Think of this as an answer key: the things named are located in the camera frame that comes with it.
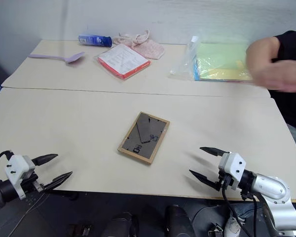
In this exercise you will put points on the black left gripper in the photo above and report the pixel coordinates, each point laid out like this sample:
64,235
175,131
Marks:
32,181

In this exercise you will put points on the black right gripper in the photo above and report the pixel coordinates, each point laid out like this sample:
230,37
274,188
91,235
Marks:
224,182

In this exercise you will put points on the person's bare forearm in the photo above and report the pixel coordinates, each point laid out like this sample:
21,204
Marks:
261,50

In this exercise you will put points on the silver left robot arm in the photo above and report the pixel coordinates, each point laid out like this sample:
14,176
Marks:
5,190

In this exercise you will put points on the person's bare hand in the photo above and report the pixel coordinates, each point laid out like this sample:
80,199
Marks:
281,75

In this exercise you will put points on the blue denim fabric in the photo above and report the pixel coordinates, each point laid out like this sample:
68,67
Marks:
244,209

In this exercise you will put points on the dark rounded shape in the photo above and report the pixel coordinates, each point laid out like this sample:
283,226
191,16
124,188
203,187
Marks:
121,225
178,222

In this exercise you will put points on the white shoe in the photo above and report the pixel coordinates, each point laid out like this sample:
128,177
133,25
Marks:
232,227

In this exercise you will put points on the clear plastic bag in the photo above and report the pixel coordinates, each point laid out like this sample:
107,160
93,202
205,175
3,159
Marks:
183,65

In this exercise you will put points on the coloured paper stack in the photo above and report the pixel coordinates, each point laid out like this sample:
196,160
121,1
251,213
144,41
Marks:
219,61

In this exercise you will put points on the purple plastic spoon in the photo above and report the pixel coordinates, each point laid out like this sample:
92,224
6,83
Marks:
72,58

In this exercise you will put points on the red-edged booklet in plastic sleeve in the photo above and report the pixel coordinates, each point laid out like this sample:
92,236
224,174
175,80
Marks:
123,60

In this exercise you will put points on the pink cloth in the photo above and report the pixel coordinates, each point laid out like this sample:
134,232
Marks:
148,48

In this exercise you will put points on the blue plastic bottle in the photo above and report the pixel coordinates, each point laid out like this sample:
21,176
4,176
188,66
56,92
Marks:
93,40

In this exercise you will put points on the person in black shirt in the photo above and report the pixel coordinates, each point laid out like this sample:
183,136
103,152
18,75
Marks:
294,49

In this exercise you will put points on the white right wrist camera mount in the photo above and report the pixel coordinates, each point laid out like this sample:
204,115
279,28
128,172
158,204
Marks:
233,166

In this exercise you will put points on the wooden picture frame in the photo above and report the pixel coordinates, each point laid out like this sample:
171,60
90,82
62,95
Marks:
143,138

